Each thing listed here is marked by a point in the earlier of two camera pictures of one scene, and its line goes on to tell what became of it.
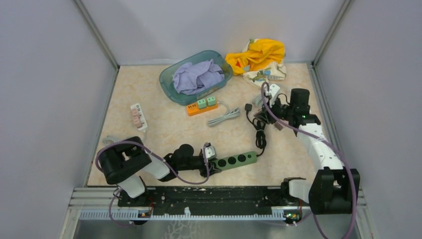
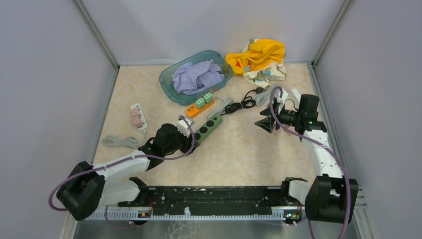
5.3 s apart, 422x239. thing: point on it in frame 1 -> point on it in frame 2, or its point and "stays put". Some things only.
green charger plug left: x=202 y=103 stays put
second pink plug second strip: x=136 y=120 stays put
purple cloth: x=189 y=78 stays put
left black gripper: x=212 y=168 -> x=188 y=142
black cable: x=260 y=128 -> x=247 y=101
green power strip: x=236 y=161 -> x=207 y=129
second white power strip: x=141 y=115 stays put
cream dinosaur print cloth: x=276 y=70 stays put
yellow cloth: x=261 y=52 stays put
